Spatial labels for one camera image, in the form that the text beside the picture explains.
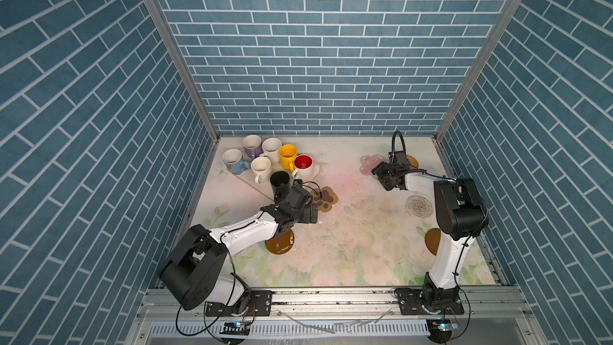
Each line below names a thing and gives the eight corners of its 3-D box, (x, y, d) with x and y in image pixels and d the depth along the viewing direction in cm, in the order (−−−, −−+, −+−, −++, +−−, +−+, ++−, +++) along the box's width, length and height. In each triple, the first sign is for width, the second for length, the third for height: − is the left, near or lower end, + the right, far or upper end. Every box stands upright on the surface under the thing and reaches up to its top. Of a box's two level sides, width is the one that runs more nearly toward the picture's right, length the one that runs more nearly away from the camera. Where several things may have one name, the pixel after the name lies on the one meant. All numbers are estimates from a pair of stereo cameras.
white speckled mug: (262, 167, 110) (259, 155, 103) (266, 149, 117) (263, 137, 110) (280, 167, 110) (278, 155, 103) (282, 150, 117) (280, 137, 110)
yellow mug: (279, 177, 106) (277, 165, 100) (282, 156, 114) (280, 144, 108) (295, 177, 106) (294, 165, 100) (296, 156, 114) (295, 144, 108)
